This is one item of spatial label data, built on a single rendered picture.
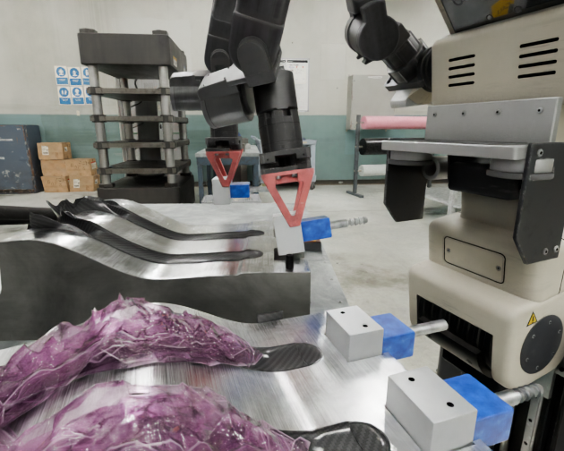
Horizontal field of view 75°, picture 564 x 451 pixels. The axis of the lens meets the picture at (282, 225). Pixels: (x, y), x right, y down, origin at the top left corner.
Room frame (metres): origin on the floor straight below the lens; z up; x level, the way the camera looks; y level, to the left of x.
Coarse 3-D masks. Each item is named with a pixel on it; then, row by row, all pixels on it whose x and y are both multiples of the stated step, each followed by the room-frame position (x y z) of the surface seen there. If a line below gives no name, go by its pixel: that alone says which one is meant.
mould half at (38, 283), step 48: (48, 240) 0.42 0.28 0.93; (96, 240) 0.47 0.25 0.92; (144, 240) 0.53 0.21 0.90; (240, 240) 0.57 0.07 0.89; (0, 288) 0.44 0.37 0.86; (48, 288) 0.42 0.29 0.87; (96, 288) 0.42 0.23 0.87; (144, 288) 0.42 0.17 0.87; (192, 288) 0.42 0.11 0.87; (240, 288) 0.42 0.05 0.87; (288, 288) 0.43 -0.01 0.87; (0, 336) 0.42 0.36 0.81
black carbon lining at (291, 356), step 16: (272, 352) 0.31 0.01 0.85; (288, 352) 0.32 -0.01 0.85; (304, 352) 0.32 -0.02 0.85; (320, 352) 0.31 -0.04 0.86; (256, 368) 0.28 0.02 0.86; (272, 368) 0.29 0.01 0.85; (288, 368) 0.29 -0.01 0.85; (288, 432) 0.21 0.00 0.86; (304, 432) 0.21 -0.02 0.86; (320, 432) 0.21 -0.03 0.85; (336, 432) 0.22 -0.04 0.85; (352, 432) 0.22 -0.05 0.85; (368, 432) 0.22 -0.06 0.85; (320, 448) 0.20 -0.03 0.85; (336, 448) 0.20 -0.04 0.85; (352, 448) 0.20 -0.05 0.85; (368, 448) 0.20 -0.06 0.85; (384, 448) 0.20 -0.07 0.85
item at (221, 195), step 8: (216, 176) 0.80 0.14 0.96; (224, 176) 0.80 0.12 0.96; (216, 184) 0.76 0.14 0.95; (232, 184) 0.76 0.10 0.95; (240, 184) 0.76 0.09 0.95; (248, 184) 0.76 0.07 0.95; (216, 192) 0.76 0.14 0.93; (224, 192) 0.76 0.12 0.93; (232, 192) 0.76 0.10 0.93; (240, 192) 0.76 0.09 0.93; (248, 192) 0.76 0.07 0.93; (216, 200) 0.76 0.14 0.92; (224, 200) 0.76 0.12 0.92; (232, 200) 0.79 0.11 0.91
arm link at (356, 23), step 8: (360, 16) 0.77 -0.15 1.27; (352, 24) 0.78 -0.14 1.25; (360, 24) 0.74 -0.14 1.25; (400, 24) 0.75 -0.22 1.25; (352, 32) 0.77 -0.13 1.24; (400, 32) 0.75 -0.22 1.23; (408, 32) 0.76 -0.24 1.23; (352, 40) 0.78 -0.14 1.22; (400, 40) 0.76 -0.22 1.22; (360, 56) 0.81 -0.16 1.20
